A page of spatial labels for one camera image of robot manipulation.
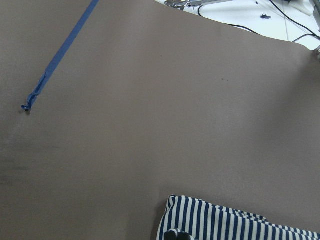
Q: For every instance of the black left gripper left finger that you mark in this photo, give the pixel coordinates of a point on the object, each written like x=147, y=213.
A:
x=170, y=235

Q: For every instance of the metal reacher grabber stick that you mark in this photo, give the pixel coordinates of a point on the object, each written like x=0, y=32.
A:
x=182, y=4

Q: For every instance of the navy white striped polo shirt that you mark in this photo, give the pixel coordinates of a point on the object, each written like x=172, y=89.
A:
x=205, y=221

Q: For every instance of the aluminium frame post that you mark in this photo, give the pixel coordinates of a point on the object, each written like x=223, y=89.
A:
x=316, y=52

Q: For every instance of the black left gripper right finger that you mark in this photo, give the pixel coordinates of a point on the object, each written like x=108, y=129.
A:
x=183, y=236

